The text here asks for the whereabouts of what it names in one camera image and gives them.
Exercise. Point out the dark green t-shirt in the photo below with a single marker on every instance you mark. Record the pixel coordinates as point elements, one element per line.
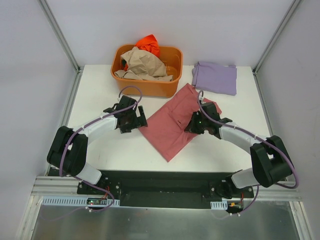
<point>124,64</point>

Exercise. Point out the aluminium frame rail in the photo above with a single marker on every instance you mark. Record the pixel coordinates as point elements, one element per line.
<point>54,186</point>

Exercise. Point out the pink t-shirt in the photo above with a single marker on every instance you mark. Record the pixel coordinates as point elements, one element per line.
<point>165,129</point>

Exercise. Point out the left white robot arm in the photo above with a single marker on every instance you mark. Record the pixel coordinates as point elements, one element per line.
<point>68,151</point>

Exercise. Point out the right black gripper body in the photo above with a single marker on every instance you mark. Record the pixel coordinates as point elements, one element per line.
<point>194,126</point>

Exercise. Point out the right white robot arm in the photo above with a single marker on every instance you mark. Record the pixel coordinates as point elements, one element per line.
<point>270,161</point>

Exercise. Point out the left aluminium frame post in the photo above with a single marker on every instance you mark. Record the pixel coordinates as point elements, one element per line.
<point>59,34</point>

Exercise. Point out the folded purple t-shirt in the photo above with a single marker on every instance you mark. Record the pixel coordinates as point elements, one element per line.
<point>215,78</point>

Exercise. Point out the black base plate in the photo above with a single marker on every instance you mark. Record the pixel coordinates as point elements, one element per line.
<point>159,189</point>

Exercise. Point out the beige t-shirt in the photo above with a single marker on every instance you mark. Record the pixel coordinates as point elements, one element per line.
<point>143,65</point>

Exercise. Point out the right white cable duct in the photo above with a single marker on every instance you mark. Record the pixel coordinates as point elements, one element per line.
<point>219,205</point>

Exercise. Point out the orange t-shirt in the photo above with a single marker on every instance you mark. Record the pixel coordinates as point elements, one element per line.
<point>150,44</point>

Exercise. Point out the aluminium frame post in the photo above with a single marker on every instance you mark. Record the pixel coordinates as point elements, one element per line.
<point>293,7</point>
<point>59,34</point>

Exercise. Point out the orange plastic basket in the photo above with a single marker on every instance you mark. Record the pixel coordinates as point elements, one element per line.
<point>172,58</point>

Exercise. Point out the left white cable duct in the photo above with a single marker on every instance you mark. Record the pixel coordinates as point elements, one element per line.
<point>67,201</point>

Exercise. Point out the right aluminium frame post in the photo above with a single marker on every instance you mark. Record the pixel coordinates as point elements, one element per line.
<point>293,7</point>

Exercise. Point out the white cable duct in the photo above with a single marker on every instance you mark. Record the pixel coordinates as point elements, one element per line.
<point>219,205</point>
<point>67,201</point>

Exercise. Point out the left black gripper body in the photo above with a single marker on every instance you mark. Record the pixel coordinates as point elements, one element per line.
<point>139,118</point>

